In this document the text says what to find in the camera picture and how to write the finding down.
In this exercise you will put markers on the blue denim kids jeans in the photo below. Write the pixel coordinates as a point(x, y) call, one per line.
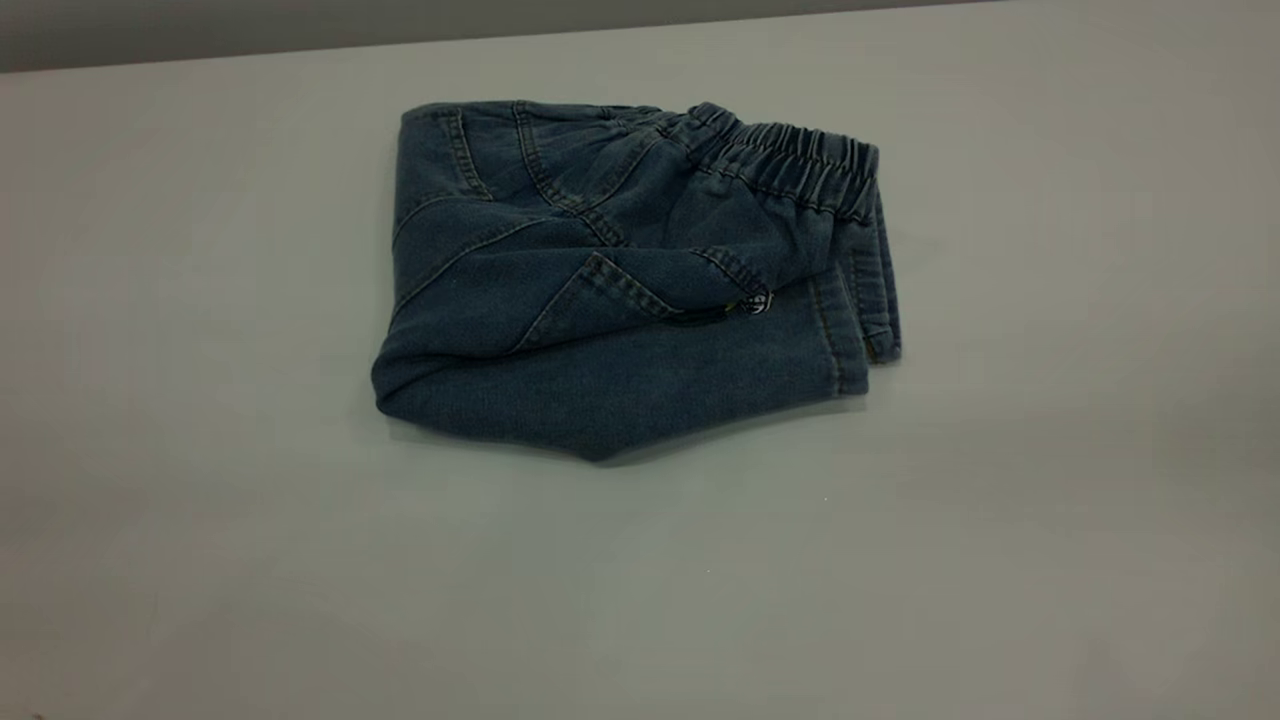
point(600, 330)

